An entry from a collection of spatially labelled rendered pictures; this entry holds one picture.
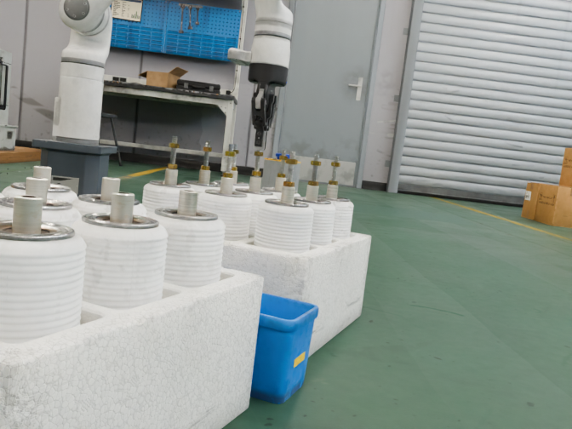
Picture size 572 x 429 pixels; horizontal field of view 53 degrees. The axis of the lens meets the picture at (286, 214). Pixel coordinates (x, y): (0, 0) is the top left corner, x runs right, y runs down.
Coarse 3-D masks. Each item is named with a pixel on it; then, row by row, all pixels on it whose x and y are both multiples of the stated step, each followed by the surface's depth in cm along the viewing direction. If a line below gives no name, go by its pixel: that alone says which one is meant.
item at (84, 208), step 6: (72, 204) 71; (78, 204) 71; (84, 204) 70; (90, 204) 70; (96, 204) 70; (102, 204) 71; (78, 210) 70; (84, 210) 70; (90, 210) 70; (96, 210) 70; (102, 210) 70; (108, 210) 70; (138, 210) 73; (144, 210) 74
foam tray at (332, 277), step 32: (224, 256) 95; (256, 256) 93; (288, 256) 91; (320, 256) 95; (352, 256) 113; (288, 288) 91; (320, 288) 97; (352, 288) 117; (320, 320) 100; (352, 320) 121
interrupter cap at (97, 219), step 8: (88, 216) 58; (96, 216) 59; (104, 216) 60; (136, 216) 62; (144, 216) 62; (96, 224) 55; (104, 224) 55; (112, 224) 55; (120, 224) 55; (128, 224) 56; (136, 224) 57; (144, 224) 58; (152, 224) 58
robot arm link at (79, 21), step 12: (60, 0) 122; (72, 0) 121; (84, 0) 121; (96, 0) 121; (108, 0) 122; (60, 12) 122; (72, 12) 121; (84, 12) 121; (96, 12) 122; (72, 24) 122; (84, 24) 122; (96, 24) 124
